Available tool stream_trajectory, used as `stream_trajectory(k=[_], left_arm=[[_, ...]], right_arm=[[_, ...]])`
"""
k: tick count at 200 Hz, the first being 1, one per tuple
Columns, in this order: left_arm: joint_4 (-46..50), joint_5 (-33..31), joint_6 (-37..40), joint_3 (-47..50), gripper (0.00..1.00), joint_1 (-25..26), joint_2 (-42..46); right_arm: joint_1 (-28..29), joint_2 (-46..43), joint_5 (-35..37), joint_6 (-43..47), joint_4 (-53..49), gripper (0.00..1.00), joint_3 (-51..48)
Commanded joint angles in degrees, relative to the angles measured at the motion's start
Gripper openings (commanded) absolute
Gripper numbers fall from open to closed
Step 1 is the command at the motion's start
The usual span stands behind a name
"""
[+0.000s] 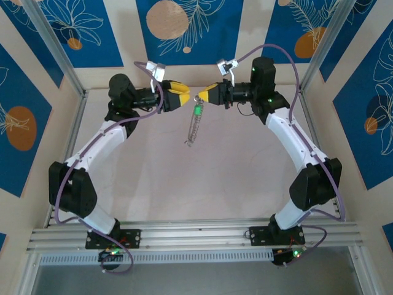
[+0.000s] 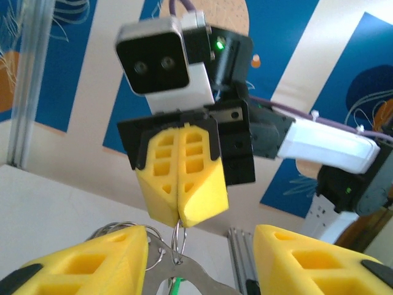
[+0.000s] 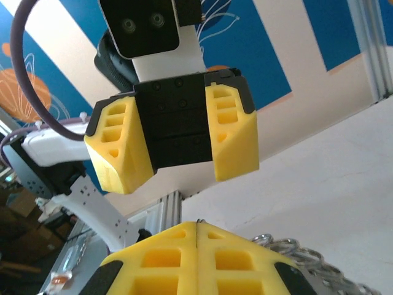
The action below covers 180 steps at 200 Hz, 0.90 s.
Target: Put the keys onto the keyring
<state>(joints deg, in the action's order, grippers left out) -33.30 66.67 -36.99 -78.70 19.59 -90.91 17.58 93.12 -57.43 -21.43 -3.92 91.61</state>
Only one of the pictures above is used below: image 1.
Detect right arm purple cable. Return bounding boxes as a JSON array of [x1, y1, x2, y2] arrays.
[[236, 44, 347, 269]]

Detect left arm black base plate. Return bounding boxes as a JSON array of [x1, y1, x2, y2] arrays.
[[85, 229, 142, 250]]

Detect metal keyring with coil chain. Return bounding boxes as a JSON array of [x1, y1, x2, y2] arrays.
[[183, 94, 206, 148]]

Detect aluminium frame leg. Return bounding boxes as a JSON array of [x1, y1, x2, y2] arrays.
[[17, 253, 42, 295], [348, 245, 377, 295]]

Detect aluminium table side rail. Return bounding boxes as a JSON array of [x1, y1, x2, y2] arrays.
[[296, 85, 346, 221], [44, 90, 90, 228]]

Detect thin black gripper wire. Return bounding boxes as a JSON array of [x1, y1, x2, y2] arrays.
[[236, 102, 256, 117]]

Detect grey slotted cable duct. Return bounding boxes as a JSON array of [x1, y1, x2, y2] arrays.
[[39, 249, 274, 266]]

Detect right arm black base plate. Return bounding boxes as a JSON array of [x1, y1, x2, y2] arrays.
[[249, 226, 306, 246]]

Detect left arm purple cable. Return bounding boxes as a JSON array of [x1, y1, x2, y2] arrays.
[[52, 61, 163, 275]]

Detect aluminium frame post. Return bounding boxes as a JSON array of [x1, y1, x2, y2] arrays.
[[296, 0, 359, 93], [23, 0, 87, 98]]

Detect aluminium mounting rail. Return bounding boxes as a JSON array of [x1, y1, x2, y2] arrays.
[[26, 218, 365, 253]]

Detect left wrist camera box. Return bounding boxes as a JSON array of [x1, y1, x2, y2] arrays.
[[146, 60, 167, 90]]

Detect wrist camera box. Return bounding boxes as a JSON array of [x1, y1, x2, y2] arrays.
[[216, 58, 239, 87], [146, 60, 167, 90]]

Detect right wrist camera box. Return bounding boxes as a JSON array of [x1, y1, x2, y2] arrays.
[[216, 58, 239, 87]]

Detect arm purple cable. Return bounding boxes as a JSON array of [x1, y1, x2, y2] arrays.
[[236, 44, 347, 269], [52, 61, 163, 275]]

